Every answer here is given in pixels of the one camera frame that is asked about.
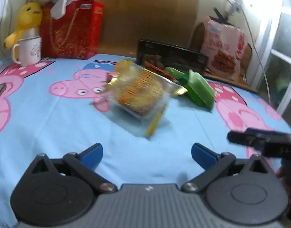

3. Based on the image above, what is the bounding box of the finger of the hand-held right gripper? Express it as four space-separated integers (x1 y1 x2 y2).
246 128 275 135
227 131 266 150

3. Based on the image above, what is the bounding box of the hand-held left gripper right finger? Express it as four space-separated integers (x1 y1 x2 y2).
181 143 276 193

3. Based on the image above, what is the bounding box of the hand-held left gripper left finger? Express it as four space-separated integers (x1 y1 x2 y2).
25 143 118 193

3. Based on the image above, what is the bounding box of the pale green snack packet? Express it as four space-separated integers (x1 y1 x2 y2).
186 70 216 112

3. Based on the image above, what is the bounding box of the clear plastic pastry container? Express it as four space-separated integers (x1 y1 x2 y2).
105 60 182 138

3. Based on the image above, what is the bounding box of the dark green snack packet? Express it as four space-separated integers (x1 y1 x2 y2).
164 67 191 86

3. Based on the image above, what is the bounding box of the red snack packet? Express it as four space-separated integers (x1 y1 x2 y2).
145 61 177 81

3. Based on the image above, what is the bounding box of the cartoon pig printed bedsheet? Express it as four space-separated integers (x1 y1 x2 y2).
0 53 291 228

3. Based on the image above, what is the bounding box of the large pink snack bag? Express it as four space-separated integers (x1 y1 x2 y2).
200 16 246 81

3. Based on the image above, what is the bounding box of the black cardboard box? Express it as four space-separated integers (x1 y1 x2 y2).
137 38 209 75

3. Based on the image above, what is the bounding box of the white enamel mug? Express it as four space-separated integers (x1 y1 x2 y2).
11 36 43 66

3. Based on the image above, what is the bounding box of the black tape strip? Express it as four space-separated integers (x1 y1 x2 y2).
213 8 231 25

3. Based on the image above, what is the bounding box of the red gift box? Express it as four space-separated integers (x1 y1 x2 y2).
40 0 105 60

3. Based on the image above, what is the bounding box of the white power adapter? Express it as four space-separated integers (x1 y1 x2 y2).
227 0 243 17

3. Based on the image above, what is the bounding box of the wooden panel board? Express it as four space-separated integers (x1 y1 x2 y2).
87 0 202 61

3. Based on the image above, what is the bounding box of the yellow duck plush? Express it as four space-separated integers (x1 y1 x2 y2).
3 2 43 49

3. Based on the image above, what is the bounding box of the window frame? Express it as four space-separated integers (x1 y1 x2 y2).
253 0 291 117

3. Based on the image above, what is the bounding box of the white cable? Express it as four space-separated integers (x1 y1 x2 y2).
239 3 272 103

